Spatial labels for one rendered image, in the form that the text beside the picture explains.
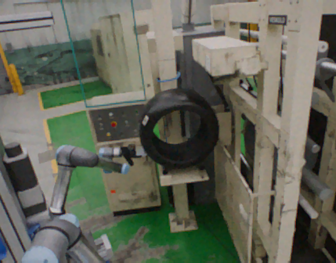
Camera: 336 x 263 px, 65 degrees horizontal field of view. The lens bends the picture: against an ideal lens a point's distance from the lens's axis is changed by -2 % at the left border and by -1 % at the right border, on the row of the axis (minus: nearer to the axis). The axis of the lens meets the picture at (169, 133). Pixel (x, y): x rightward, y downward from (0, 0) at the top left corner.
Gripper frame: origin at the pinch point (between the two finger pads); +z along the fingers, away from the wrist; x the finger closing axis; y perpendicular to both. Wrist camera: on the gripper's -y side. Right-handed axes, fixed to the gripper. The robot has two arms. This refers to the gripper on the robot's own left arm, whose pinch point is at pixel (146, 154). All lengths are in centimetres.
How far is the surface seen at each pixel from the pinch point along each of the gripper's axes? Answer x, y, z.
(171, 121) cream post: 25.7, 16.5, 21.2
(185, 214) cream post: 26, -83, 37
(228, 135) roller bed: 19, 7, 68
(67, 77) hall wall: 829, -121, -290
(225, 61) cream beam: -36, 76, 43
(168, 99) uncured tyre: -8.2, 46.3, 15.2
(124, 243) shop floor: 13, -105, -22
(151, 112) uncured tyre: -9.4, 37.4, 3.6
